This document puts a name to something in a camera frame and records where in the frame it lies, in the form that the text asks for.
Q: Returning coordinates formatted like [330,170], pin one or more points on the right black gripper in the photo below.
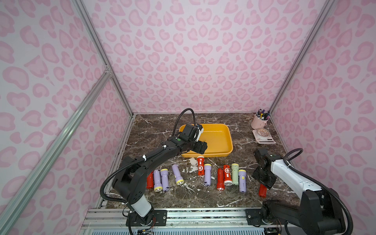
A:
[267,177]

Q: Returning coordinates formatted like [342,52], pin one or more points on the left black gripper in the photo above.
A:
[198,146]

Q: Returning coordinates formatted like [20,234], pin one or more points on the green flashlight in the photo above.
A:
[235,173]

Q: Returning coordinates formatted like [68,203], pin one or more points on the red flashlight white head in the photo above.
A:
[227,175]

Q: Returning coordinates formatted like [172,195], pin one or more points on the plain red flashlight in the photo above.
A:
[220,180]

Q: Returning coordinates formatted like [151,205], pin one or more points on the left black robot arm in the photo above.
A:
[128,184]

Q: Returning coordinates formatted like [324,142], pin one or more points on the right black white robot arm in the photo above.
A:
[320,212]

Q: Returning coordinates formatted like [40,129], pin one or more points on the yellow plastic storage tray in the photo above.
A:
[218,139]

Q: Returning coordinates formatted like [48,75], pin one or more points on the red flashlight white logo centre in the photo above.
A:
[200,161]

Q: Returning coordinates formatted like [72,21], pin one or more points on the pink pen holder cup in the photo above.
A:
[257,123]

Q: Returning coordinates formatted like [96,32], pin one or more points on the pens in cup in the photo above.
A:
[262,115]

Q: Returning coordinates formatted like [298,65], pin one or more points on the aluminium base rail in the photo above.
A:
[187,221]

